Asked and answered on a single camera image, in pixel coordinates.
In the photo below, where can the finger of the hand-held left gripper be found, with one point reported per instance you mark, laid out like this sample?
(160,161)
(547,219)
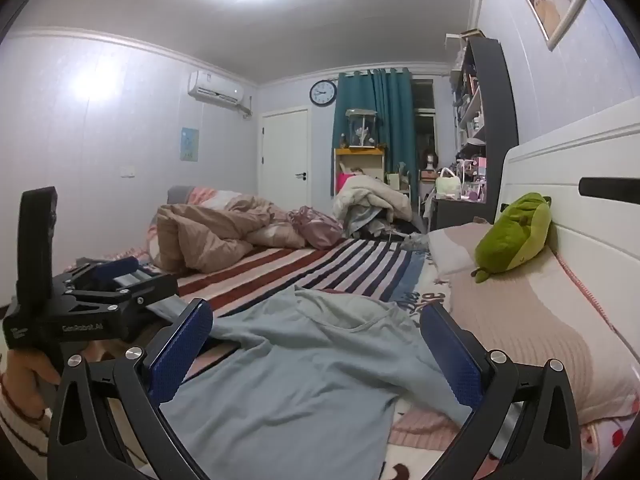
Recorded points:
(117,265)
(127,294)

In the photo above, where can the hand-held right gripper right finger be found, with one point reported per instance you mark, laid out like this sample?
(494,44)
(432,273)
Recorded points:
(452,360)

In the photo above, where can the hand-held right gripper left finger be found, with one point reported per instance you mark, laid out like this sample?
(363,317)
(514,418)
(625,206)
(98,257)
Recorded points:
(182,355)

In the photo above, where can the light blue shirt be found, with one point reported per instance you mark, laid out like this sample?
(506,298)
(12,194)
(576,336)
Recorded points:
(280,400)

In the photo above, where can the person's left hand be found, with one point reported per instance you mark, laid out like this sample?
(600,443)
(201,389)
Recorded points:
(27,375)

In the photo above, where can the grey cushion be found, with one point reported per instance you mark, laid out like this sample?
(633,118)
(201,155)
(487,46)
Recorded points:
(179,194)

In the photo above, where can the beige quilt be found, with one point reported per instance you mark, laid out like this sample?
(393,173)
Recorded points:
(210,230)

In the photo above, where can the pale pillow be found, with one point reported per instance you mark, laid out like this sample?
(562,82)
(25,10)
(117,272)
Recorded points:
(455,247)

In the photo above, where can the green plush toy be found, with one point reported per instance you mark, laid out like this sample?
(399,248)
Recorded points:
(515,235)

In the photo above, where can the dark desk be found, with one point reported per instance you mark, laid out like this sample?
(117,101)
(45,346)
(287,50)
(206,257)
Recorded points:
(450,212)

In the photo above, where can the striped blanket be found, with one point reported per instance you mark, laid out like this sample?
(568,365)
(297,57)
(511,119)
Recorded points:
(310,270)

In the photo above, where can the pale handbag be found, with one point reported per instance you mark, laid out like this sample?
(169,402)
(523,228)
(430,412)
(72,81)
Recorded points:
(448,187)

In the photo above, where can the white comforter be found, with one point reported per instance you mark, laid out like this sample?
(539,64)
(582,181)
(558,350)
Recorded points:
(370,195)

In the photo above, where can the mauve cloth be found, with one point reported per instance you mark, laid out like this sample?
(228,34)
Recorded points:
(315,225)

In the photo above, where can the white door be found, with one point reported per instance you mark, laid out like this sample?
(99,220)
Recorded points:
(282,160)

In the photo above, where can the white air conditioner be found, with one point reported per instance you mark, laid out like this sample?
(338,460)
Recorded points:
(215,87)

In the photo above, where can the magenta box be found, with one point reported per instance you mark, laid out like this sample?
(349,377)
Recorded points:
(346,182)

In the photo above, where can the yellow shelf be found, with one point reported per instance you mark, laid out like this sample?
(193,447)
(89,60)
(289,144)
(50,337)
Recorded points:
(360,152)

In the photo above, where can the white bed headboard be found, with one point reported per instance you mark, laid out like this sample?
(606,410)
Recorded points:
(575,160)

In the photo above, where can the glass display tank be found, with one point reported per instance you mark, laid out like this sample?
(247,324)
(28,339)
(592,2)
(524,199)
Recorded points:
(362,130)

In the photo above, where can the window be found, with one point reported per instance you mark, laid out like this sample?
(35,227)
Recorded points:
(425,110)

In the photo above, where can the dark bookshelf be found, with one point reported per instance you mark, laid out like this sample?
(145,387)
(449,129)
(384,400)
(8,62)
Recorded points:
(500,110)

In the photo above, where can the teal curtain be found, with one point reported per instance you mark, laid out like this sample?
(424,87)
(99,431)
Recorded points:
(395,110)

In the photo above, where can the white wall switch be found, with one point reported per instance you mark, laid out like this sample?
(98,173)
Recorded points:
(128,172)

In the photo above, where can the small blue wall poster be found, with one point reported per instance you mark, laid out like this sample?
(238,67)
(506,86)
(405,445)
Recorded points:
(189,145)

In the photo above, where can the round wall clock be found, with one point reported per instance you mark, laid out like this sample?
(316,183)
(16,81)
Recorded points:
(322,93)

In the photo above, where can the framed wall picture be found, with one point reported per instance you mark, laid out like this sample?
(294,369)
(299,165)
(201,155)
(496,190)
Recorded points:
(552,0)

